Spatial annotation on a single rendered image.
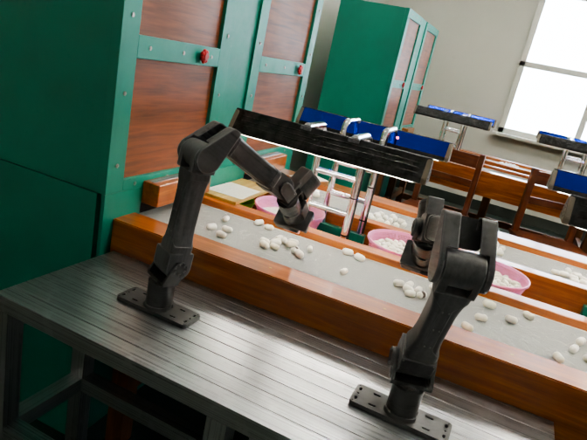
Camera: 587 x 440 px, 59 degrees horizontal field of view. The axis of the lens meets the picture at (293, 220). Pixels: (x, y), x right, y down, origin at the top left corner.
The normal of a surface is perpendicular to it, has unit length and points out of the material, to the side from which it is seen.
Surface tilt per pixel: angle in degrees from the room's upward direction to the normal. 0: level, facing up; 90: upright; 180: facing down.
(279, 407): 0
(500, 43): 90
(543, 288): 90
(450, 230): 48
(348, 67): 90
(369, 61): 90
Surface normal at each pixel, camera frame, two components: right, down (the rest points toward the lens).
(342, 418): 0.20, -0.93
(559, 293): -0.37, 0.21
